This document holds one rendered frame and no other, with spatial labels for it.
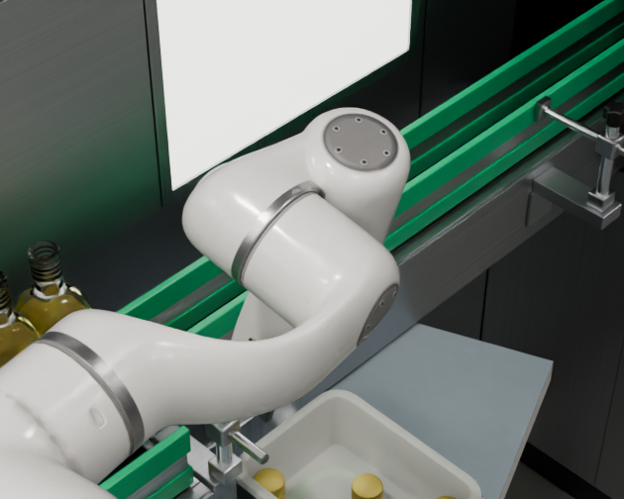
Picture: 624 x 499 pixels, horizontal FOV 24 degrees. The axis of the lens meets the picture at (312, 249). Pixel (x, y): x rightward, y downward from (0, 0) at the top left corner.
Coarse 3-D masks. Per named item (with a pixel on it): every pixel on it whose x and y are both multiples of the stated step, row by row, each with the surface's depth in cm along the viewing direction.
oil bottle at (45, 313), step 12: (72, 288) 136; (24, 300) 135; (36, 300) 135; (48, 300) 134; (60, 300) 135; (72, 300) 135; (84, 300) 136; (24, 312) 136; (36, 312) 134; (48, 312) 134; (60, 312) 134; (72, 312) 135; (36, 324) 135; (48, 324) 134
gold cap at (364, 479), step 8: (360, 480) 154; (368, 480) 154; (376, 480) 154; (352, 488) 153; (360, 488) 153; (368, 488) 153; (376, 488) 153; (352, 496) 154; (360, 496) 152; (368, 496) 152; (376, 496) 152
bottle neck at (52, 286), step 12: (36, 252) 133; (48, 252) 134; (36, 264) 132; (48, 264) 132; (60, 264) 133; (36, 276) 133; (48, 276) 132; (60, 276) 134; (36, 288) 134; (48, 288) 133; (60, 288) 134
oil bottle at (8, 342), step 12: (12, 324) 132; (24, 324) 133; (0, 336) 131; (12, 336) 132; (24, 336) 132; (36, 336) 133; (0, 348) 131; (12, 348) 132; (24, 348) 133; (0, 360) 131
